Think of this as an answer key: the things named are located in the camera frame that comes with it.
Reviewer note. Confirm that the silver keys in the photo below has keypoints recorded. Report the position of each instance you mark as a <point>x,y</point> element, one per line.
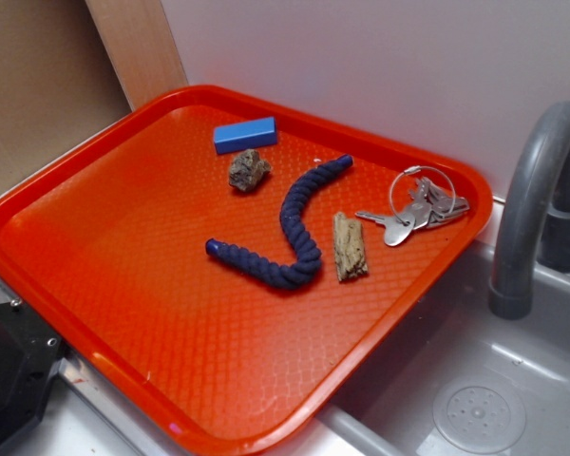
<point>431,206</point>

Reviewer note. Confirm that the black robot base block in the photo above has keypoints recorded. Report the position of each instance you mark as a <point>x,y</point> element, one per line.
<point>30,354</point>

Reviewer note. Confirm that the piece of brown wood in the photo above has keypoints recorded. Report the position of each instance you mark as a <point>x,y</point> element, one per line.
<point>349,248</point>

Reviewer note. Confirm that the brown grey rock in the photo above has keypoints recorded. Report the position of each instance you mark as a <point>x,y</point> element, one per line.
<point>247,170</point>

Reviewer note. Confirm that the orange plastic tray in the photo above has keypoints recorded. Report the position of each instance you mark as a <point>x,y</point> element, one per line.
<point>161,162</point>

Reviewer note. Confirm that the blue rectangular block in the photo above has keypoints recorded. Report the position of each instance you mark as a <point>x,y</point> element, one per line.
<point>236,137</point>

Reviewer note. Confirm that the grey plastic sink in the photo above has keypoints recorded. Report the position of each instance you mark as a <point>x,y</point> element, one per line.
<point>226,367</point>

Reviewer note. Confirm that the light wooden board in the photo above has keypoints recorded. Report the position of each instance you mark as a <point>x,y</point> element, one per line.
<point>140,45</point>

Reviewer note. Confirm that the grey curved faucet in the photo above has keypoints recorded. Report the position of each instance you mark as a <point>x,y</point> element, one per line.
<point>535,225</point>

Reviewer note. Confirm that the round sink drain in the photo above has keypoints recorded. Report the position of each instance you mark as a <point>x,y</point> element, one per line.
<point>479,414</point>

